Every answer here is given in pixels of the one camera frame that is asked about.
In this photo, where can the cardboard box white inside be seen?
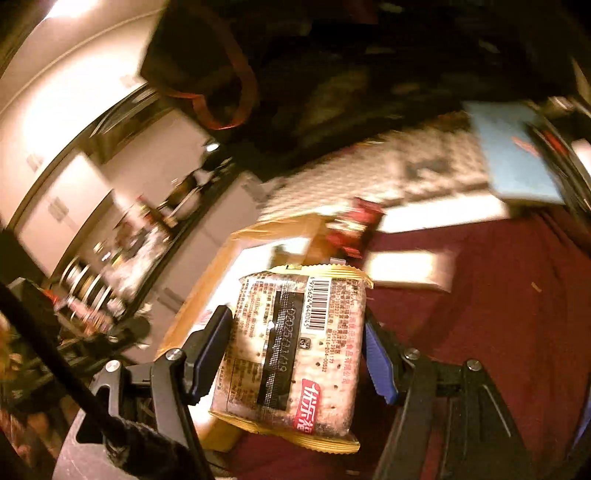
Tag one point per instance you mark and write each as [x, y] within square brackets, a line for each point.
[207, 286]

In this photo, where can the red snack packet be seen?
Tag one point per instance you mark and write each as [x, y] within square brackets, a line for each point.
[351, 226]

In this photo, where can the heap of clear plastic bags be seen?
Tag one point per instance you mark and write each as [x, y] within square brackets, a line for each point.
[138, 258]

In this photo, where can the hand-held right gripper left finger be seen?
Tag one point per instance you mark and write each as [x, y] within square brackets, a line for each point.
[210, 355]

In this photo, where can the clear cracker packet yellow edges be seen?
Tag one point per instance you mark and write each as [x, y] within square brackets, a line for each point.
[286, 350]

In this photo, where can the blue book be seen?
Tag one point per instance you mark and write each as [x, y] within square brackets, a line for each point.
[512, 152]

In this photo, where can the range hood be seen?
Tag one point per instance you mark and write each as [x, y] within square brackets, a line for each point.
[124, 110]

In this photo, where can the dark shelf rack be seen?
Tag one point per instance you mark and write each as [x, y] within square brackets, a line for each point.
[69, 332]

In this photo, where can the white wall cabinets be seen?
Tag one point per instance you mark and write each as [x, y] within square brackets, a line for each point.
[60, 207]

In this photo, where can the white flat card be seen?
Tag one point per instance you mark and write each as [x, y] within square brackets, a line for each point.
[438, 219]
[406, 272]

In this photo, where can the white dish rack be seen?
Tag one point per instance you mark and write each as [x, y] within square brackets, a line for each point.
[83, 281]

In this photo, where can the dark red cloth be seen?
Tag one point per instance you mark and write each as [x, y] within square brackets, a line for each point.
[485, 300]

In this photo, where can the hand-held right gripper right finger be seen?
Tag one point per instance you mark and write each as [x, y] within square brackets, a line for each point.
[383, 364]

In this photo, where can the white textured mat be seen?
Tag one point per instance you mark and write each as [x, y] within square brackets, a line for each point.
[351, 170]

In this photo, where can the grey base cabinets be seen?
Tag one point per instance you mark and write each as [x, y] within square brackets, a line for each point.
[194, 249]

